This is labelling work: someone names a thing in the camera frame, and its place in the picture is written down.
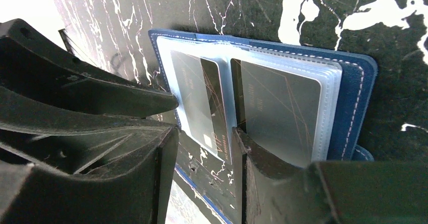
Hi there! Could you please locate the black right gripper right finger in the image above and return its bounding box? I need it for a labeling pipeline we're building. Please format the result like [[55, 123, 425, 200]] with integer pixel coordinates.
[[232, 128, 427, 223]]

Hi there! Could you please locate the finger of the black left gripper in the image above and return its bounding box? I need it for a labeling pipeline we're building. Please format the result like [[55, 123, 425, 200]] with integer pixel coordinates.
[[1, 19, 178, 118]]

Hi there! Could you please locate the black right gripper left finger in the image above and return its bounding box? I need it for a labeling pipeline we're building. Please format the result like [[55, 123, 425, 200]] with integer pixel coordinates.
[[1, 87, 179, 223]]

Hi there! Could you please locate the blue card holder wallet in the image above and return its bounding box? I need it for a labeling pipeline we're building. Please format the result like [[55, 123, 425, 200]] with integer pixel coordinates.
[[148, 29, 378, 161]]

